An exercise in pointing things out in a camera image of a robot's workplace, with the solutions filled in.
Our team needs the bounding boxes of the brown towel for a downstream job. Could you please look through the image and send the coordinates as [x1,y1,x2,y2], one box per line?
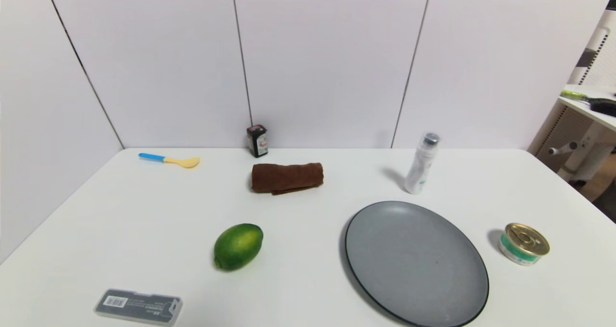
[251,162,324,195]

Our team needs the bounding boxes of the gray round plate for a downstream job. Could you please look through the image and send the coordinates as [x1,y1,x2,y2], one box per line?
[345,201,490,327]

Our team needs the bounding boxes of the small black box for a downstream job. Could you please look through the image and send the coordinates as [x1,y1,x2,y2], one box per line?
[247,124,269,157]

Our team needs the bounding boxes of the white bottle silver cap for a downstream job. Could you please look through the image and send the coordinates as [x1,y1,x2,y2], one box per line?
[405,133,440,195]

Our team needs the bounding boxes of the green lime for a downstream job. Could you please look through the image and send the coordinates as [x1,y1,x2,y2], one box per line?
[213,223,264,272]

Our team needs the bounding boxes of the blue and yellow spoon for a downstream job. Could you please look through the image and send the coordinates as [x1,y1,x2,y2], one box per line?
[139,153,200,169]

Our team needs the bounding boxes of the gray plastic case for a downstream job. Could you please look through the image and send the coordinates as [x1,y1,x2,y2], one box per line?
[93,288,183,327]

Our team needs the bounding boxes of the gold-lid tin can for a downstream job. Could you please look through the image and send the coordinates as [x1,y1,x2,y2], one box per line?
[499,222,551,266]

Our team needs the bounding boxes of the white desk top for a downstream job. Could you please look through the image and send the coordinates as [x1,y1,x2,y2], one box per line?
[560,84,616,131]

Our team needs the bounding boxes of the white desk leg with crank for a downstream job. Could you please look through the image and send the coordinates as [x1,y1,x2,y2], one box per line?
[549,122,616,183]

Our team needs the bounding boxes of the black brush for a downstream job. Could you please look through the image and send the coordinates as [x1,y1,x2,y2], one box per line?
[590,98,616,117]

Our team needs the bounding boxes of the white perforated panel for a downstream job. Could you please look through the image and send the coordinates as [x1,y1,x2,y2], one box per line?
[570,9,616,87]

